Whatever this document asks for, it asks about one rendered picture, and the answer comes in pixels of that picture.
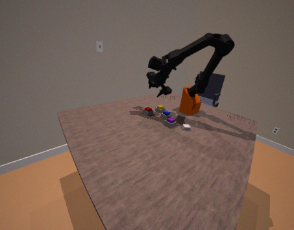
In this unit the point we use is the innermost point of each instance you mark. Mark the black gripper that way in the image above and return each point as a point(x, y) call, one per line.
point(165, 89)

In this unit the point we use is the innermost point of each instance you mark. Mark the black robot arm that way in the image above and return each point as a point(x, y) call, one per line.
point(222, 43)

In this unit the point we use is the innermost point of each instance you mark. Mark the yellow button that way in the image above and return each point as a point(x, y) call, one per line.
point(160, 108)

